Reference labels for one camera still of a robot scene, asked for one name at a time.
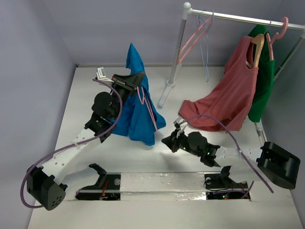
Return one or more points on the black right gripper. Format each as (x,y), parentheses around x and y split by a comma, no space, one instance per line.
(176,142)

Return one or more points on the thick pink plastic hanger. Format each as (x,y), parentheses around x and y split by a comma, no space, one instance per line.
(277,36)

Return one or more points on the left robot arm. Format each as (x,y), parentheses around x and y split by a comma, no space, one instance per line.
(44,179)

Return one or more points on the pink hanger on rack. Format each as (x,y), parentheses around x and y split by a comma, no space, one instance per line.
(194,39)

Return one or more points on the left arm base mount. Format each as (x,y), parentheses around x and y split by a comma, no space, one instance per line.
(106,188)

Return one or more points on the blue t shirt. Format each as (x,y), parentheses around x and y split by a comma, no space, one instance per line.
(135,121)

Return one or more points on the white clothes rack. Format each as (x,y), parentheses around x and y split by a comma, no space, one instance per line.
(207,17)

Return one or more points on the green t shirt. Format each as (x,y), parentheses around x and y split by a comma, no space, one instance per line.
(264,84)

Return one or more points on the wooden hanger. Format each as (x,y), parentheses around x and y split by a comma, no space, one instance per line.
(259,42)

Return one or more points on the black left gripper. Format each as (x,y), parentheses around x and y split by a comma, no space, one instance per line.
(128,83)

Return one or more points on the blue wire hanger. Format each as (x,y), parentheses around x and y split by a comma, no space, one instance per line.
(204,41)

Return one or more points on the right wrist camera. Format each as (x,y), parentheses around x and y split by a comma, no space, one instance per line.
(179,125)

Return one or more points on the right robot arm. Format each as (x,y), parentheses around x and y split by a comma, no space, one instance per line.
(267,163)

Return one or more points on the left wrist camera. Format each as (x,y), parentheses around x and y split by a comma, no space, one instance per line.
(101,75)

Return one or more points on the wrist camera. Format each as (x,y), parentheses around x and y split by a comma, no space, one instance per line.
(179,125)
(101,75)

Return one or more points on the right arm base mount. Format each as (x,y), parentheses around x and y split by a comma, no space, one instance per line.
(220,187)

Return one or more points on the pink t shirt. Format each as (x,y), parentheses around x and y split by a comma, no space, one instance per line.
(229,103)

